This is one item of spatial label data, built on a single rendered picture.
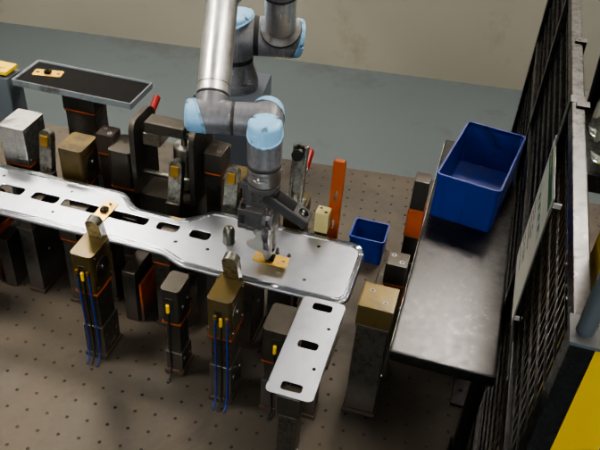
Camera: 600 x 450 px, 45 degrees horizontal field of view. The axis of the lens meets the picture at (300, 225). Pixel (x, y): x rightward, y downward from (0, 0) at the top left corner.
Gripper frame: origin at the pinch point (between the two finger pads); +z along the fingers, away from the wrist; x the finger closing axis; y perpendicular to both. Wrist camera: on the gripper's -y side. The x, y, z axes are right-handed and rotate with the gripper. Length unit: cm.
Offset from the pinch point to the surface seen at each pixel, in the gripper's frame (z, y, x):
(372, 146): 104, 12, -225
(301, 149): -16.6, -0.4, -20.9
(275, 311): 6.0, -5.1, 12.2
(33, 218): 3, 62, 3
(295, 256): 4.0, -4.4, -5.3
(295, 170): -10.8, 0.7, -20.3
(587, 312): -54, -56, 59
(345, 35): 81, 51, -316
